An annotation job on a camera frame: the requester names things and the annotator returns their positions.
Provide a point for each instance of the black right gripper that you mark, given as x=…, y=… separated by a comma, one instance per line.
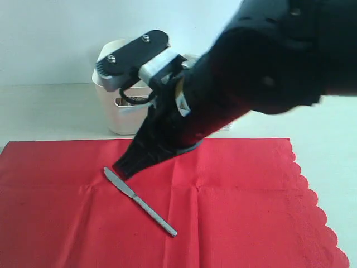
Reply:
x=180, y=119

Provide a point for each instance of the metal table knife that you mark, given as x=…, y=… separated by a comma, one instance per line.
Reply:
x=126, y=190

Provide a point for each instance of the red table cloth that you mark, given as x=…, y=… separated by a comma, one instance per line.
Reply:
x=234, y=203

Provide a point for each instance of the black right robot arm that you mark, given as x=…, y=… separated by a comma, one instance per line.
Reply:
x=272, y=56

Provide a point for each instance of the cream plastic tub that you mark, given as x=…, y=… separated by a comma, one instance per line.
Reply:
x=121, y=119

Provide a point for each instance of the white perforated plastic basket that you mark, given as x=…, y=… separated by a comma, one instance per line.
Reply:
x=227, y=127

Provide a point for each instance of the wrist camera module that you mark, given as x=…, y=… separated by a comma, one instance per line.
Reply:
x=143, y=58

